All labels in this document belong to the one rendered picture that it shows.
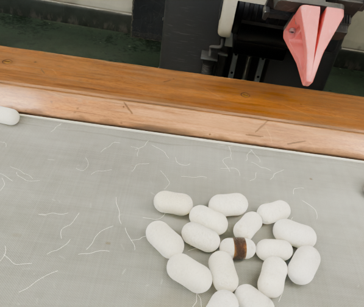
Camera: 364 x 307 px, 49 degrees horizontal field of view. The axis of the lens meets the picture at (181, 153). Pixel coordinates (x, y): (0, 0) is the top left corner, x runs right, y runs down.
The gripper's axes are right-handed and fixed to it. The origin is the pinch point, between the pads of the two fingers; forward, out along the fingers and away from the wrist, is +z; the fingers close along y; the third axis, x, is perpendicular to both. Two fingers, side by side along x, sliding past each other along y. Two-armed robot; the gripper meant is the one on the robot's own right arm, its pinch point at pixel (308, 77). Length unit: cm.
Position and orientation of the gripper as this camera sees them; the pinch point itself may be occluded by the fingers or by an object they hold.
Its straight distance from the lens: 47.0
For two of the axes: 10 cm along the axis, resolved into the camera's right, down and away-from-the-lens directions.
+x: -0.4, 1.7, 9.8
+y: 9.9, 1.2, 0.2
